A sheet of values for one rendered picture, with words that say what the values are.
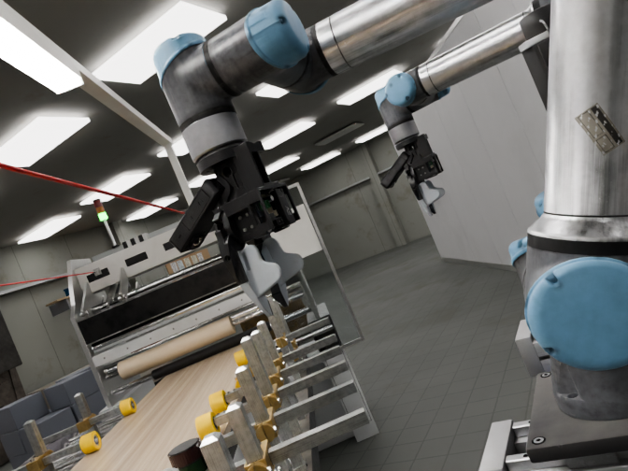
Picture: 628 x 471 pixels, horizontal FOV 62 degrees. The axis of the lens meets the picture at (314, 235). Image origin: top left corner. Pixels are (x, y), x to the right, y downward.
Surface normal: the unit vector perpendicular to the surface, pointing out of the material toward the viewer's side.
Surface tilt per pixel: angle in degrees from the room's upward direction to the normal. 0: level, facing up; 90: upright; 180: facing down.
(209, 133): 90
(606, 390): 72
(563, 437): 0
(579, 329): 97
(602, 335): 97
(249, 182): 90
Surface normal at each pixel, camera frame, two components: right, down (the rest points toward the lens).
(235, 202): -0.44, 0.18
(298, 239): 0.03, -0.01
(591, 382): -0.73, -0.02
